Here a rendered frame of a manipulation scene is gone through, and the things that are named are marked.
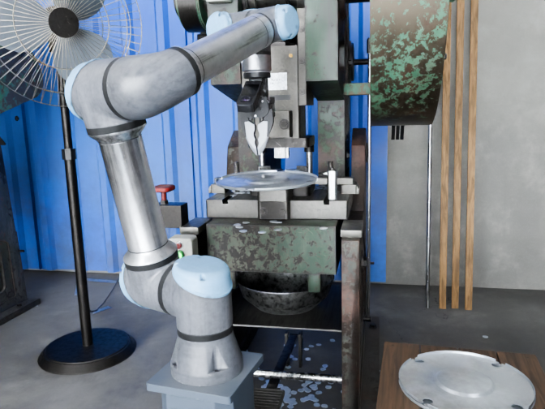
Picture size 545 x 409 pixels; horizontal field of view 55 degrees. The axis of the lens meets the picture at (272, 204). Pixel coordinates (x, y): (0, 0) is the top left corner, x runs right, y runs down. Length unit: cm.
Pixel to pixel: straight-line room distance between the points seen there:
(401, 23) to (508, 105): 165
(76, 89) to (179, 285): 42
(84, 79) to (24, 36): 104
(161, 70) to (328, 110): 102
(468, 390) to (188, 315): 63
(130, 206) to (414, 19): 78
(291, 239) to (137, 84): 76
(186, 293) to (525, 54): 229
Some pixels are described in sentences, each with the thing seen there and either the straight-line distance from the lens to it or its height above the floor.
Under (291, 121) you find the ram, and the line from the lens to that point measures 163.
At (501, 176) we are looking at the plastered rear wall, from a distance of 295.
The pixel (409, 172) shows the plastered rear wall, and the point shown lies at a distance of 289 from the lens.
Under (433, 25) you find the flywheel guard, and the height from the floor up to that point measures 117.
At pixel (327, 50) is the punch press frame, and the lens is 159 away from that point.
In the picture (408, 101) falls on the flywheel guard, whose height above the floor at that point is 99.
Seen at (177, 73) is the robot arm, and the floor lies 105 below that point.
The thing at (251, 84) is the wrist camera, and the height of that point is 104.
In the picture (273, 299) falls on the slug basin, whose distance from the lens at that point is 169.
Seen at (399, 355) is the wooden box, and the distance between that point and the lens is 144.
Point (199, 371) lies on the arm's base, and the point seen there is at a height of 48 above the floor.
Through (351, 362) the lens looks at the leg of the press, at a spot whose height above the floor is 26.
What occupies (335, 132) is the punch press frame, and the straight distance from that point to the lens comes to 189.
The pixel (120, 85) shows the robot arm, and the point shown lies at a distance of 96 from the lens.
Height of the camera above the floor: 98
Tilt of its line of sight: 10 degrees down
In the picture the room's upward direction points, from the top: 2 degrees counter-clockwise
